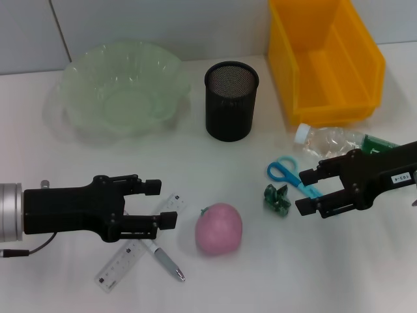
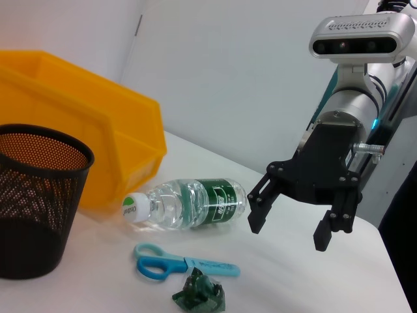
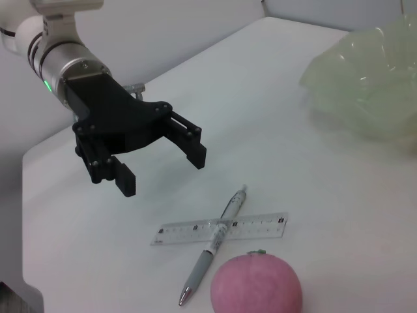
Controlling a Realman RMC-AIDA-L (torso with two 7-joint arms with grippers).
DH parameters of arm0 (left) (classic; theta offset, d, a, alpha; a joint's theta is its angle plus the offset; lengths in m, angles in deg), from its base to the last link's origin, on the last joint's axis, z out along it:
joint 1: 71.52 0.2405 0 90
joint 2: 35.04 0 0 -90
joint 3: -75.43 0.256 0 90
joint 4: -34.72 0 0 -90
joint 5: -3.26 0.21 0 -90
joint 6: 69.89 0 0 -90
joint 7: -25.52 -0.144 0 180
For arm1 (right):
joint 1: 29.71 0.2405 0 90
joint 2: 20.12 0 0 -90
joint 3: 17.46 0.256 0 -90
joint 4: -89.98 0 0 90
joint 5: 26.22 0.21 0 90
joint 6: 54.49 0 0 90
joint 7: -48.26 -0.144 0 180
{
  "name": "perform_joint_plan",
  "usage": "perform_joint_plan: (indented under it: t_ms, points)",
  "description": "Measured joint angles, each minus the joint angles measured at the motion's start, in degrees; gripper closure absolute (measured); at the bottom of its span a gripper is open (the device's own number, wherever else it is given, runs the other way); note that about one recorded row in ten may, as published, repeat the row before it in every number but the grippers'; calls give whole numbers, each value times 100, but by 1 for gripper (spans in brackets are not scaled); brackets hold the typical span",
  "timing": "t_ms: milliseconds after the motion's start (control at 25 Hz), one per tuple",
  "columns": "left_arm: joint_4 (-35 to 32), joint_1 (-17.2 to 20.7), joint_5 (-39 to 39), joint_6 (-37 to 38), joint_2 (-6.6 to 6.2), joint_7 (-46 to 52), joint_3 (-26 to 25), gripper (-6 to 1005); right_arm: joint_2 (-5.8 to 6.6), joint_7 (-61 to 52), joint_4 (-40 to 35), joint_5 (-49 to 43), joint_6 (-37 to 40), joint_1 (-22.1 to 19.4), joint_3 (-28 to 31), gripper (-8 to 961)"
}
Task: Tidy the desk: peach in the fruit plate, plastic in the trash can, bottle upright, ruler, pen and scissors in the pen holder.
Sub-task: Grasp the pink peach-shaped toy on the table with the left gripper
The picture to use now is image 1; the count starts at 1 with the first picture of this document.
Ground yellow plastic bin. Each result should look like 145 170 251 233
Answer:
267 0 387 127

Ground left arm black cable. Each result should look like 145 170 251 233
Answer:
0 233 58 259

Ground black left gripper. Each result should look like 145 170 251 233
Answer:
23 173 179 243

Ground grey white pen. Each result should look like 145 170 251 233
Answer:
122 208 186 283

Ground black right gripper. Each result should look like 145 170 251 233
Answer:
295 140 417 218

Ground black mesh pen holder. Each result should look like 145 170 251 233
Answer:
204 61 260 143

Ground blue scissors with cover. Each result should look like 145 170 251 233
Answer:
266 155 323 198

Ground transparent plastic ruler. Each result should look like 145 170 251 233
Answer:
94 192 189 293

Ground pink peach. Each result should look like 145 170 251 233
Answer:
194 202 244 257

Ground clear bottle with green label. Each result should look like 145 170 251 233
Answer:
293 123 401 160

